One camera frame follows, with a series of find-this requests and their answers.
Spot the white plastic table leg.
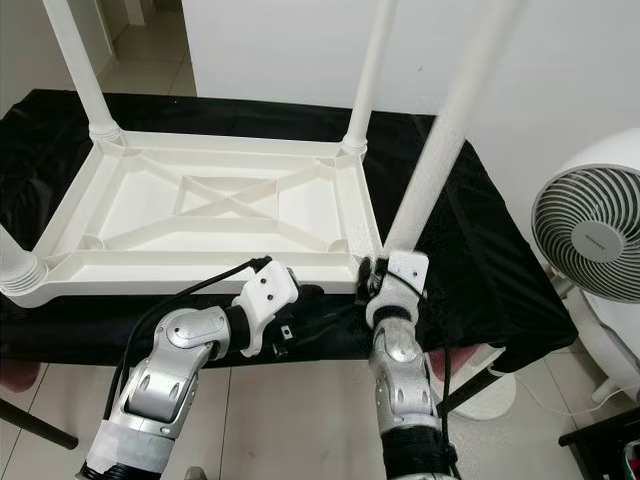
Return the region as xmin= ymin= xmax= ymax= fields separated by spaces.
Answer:
xmin=340 ymin=0 xmax=399 ymax=156
xmin=0 ymin=225 xmax=51 ymax=298
xmin=43 ymin=0 xmax=123 ymax=143
xmin=382 ymin=0 xmax=529 ymax=259

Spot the black table leg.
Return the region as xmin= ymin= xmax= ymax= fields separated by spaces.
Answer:
xmin=440 ymin=372 xmax=506 ymax=416
xmin=0 ymin=400 xmax=79 ymax=451

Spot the black storage rack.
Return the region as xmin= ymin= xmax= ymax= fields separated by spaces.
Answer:
xmin=560 ymin=408 xmax=640 ymax=480

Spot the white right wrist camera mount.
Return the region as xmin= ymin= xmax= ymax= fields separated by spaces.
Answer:
xmin=365 ymin=250 xmax=431 ymax=331

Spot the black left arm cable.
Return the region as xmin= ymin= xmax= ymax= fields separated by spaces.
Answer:
xmin=105 ymin=255 xmax=273 ymax=421

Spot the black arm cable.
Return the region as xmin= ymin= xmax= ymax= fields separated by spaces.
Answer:
xmin=380 ymin=268 xmax=461 ymax=471
xmin=105 ymin=255 xmax=273 ymax=421

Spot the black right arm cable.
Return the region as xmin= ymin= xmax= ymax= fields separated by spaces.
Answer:
xmin=380 ymin=268 xmax=461 ymax=471

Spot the white pedestal fan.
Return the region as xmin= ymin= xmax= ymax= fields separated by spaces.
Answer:
xmin=450 ymin=125 xmax=640 ymax=421

